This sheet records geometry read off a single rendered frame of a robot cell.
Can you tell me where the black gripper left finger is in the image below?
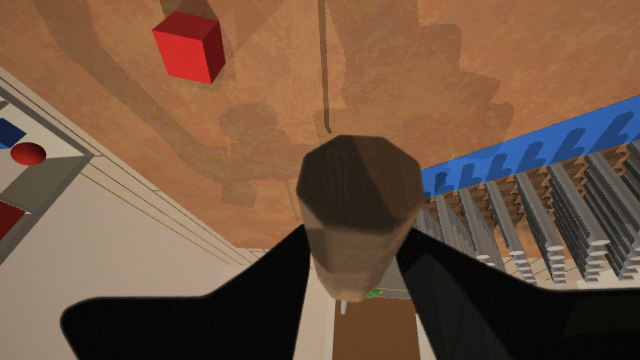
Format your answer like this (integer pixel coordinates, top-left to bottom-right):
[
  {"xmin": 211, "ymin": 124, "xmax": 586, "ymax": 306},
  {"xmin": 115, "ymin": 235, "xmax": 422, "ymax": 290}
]
[{"xmin": 60, "ymin": 224, "xmax": 311, "ymax": 360}]

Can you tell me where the blue flat strip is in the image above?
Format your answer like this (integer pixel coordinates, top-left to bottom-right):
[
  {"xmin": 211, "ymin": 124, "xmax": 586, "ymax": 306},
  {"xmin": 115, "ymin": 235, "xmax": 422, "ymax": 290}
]
[{"xmin": 421, "ymin": 95, "xmax": 640, "ymax": 198}]

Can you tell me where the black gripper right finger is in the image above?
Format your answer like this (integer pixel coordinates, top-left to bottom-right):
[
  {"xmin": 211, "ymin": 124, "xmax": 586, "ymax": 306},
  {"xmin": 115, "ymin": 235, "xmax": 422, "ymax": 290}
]
[{"xmin": 396, "ymin": 227, "xmax": 640, "ymax": 360}]

